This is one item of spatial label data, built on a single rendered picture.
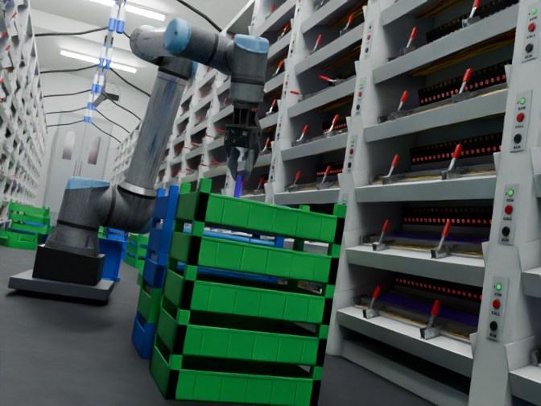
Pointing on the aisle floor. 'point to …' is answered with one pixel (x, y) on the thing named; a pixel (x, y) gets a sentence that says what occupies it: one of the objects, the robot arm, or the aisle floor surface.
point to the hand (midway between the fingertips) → (240, 176)
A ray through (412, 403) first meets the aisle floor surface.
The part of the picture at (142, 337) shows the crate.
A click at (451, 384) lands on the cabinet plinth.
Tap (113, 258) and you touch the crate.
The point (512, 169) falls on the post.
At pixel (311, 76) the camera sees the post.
